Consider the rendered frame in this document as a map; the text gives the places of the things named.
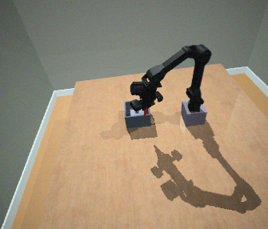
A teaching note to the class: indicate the white square plate with hole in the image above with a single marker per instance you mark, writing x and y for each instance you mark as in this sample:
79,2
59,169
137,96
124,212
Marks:
132,112

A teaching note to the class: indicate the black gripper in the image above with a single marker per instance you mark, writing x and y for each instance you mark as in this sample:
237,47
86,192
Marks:
146,101

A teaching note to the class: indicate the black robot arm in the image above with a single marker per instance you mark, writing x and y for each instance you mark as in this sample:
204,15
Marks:
156,74

